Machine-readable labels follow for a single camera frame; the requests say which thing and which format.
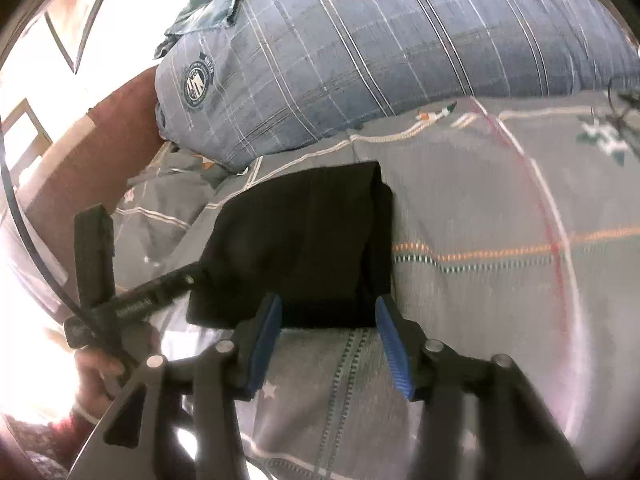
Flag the grey patterned duvet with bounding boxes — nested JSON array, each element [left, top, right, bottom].
[[113, 90, 639, 479]]

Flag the black pants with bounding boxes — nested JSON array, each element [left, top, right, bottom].
[[186, 160, 393, 330]]

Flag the person's left hand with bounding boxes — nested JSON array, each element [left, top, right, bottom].
[[74, 348, 125, 419]]

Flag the blue plaid pillow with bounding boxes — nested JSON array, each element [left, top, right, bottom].
[[155, 0, 639, 172]]

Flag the brown wooden headboard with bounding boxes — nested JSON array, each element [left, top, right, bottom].
[[17, 67, 162, 274]]

